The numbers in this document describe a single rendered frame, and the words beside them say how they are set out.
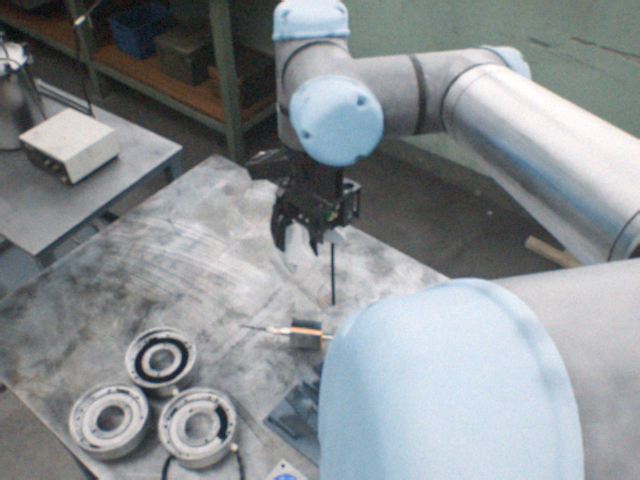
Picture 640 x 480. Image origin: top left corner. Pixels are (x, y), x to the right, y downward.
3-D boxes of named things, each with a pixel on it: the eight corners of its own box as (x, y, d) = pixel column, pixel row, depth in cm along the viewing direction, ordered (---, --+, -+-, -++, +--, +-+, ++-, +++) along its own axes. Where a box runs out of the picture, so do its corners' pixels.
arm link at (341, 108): (430, 84, 47) (393, 33, 55) (295, 98, 46) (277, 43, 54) (420, 164, 53) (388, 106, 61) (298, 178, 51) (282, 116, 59)
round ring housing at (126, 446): (132, 472, 77) (125, 459, 74) (63, 453, 79) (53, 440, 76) (165, 403, 84) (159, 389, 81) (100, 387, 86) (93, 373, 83)
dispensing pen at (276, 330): (239, 310, 91) (345, 323, 89) (241, 326, 94) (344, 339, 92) (236, 321, 89) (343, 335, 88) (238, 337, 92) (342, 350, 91)
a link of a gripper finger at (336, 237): (340, 272, 81) (333, 228, 74) (309, 252, 84) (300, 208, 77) (354, 258, 82) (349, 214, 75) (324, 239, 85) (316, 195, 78)
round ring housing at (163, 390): (122, 358, 90) (115, 343, 87) (185, 331, 93) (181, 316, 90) (142, 412, 83) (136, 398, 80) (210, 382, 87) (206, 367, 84)
